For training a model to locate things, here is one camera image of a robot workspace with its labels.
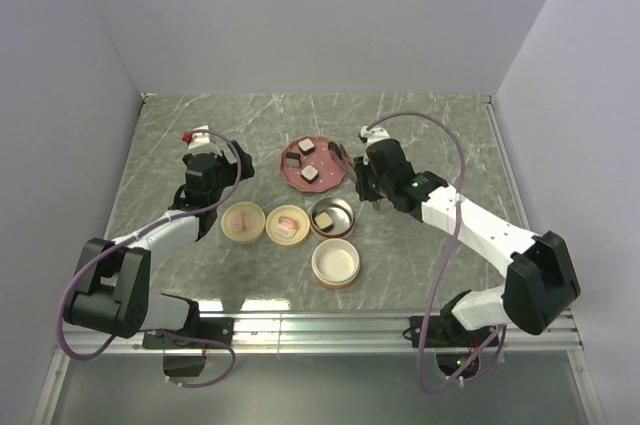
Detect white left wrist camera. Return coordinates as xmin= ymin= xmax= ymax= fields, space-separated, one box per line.
xmin=182 ymin=125 xmax=219 ymax=154

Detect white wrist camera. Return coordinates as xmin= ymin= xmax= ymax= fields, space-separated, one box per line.
xmin=358 ymin=126 xmax=390 ymax=147
xmin=182 ymin=125 xmax=219 ymax=154

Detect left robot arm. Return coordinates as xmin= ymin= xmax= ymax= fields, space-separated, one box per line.
xmin=58 ymin=140 xmax=255 ymax=338

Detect sushi piece back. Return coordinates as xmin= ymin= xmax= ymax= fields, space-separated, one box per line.
xmin=297 ymin=138 xmax=315 ymax=155

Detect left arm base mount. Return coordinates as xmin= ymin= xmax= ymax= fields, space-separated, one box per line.
xmin=142 ymin=317 xmax=234 ymax=350

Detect cream lid with pink knob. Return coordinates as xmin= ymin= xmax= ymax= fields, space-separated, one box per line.
xmin=221 ymin=202 xmax=266 ymax=244

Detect cream lid with barcode label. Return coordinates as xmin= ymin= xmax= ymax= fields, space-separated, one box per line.
xmin=265 ymin=205 xmax=311 ymax=248

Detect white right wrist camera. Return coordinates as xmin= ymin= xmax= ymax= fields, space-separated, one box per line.
xmin=358 ymin=126 xmax=390 ymax=147

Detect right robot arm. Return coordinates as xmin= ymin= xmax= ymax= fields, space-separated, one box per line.
xmin=354 ymin=137 xmax=581 ymax=345

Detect metal tongs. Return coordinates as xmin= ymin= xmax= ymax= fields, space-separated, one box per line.
xmin=328 ymin=141 xmax=383 ymax=211

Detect sushi piece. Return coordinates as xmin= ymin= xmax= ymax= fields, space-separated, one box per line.
xmin=297 ymin=138 xmax=315 ymax=155
xmin=284 ymin=152 xmax=302 ymax=168
xmin=300 ymin=165 xmax=319 ymax=183
xmin=314 ymin=212 xmax=334 ymax=232

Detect steel lunch box tier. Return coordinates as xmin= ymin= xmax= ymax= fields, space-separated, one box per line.
xmin=309 ymin=197 xmax=355 ymax=239

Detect sushi piece front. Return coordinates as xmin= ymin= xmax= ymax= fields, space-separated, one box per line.
xmin=300 ymin=165 xmax=319 ymax=183

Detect pink dotted plate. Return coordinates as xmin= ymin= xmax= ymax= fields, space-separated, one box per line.
xmin=279 ymin=135 xmax=346 ymax=193

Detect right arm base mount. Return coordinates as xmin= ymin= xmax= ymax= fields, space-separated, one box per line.
xmin=402 ymin=315 xmax=493 ymax=349

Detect cream lunch box tier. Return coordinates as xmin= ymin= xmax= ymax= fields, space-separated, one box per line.
xmin=311 ymin=238 xmax=360 ymax=289

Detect black spiky sea cucumber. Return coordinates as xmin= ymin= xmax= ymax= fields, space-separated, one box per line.
xmin=332 ymin=145 xmax=345 ymax=160

